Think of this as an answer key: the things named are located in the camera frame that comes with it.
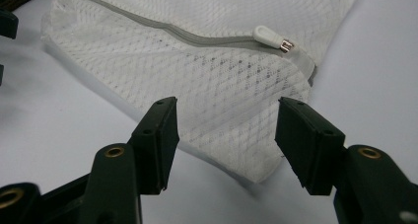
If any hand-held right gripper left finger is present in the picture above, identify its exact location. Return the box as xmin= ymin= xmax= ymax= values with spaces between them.
xmin=78 ymin=97 xmax=180 ymax=224

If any white mesh laundry bag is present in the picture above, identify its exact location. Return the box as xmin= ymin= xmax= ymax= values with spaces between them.
xmin=40 ymin=0 xmax=364 ymax=185

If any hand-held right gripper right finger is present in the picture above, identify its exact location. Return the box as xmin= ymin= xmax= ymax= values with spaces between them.
xmin=275 ymin=97 xmax=418 ymax=224

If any white table board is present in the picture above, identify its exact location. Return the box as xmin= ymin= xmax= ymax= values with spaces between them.
xmin=0 ymin=0 xmax=418 ymax=224

